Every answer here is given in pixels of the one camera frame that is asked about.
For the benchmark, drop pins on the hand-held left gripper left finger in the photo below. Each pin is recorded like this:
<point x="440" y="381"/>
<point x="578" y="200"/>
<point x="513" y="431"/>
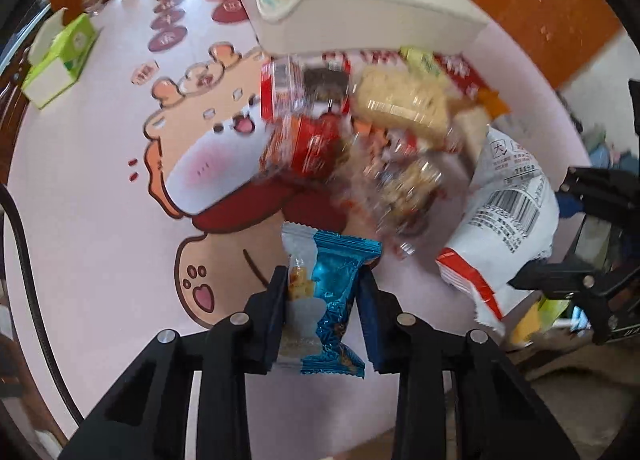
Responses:
<point x="276" y="300"/>

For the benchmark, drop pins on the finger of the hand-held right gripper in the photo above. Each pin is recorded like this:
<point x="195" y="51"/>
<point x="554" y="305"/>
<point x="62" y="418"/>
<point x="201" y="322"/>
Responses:
<point x="590" y="285"/>
<point x="605" y="190"/>

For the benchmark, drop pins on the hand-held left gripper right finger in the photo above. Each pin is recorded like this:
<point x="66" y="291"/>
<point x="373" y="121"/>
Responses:
<point x="368" y="310"/>

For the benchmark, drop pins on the blue foil snack packet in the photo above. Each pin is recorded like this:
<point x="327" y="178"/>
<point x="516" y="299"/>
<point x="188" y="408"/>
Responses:
<point x="334" y="280"/>

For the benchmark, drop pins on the large white snack bag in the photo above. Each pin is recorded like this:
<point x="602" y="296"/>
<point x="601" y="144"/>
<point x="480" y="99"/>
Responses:
<point x="510" y="210"/>

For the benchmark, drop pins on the pile of mixed snack packets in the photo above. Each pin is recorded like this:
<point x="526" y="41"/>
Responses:
<point x="390" y="140"/>

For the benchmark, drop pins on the yellow green bag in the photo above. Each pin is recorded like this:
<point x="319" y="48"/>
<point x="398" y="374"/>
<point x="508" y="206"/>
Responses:
<point x="540" y="322"/>

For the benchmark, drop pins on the orange wooden cabinet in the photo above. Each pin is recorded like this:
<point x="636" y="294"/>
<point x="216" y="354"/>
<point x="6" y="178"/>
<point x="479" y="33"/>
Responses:
<point x="540" y="15"/>

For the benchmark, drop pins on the green tissue box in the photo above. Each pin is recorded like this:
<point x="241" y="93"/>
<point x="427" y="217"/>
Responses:
<point x="60" y="60"/>

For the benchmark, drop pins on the small clear glass jar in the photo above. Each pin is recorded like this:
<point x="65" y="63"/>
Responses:
<point x="93" y="3"/>

